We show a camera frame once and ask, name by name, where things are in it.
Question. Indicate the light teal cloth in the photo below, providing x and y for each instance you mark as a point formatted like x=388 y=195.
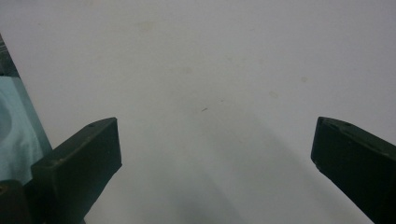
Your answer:
x=15 y=140

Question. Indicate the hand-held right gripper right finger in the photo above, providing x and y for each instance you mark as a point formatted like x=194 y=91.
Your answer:
x=358 y=161

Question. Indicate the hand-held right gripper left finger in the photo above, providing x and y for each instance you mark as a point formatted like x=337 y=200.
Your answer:
x=77 y=168

